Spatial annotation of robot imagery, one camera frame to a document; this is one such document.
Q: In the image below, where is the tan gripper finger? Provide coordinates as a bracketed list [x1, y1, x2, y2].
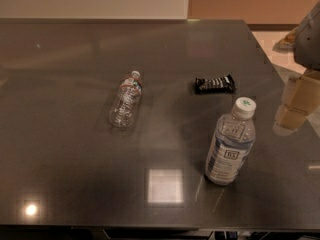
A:
[275, 105, 306, 130]

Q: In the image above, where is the clear water bottle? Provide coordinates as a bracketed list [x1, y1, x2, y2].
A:
[109, 70, 142, 128]

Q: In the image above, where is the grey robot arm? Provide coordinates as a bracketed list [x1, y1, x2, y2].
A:
[273, 2, 320, 136]

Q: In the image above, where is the upright blue label bottle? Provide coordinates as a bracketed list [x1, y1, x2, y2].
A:
[205, 97, 256, 185]

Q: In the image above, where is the black rxbar chocolate wrapper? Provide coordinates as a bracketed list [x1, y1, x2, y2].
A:
[194, 74, 236, 94]

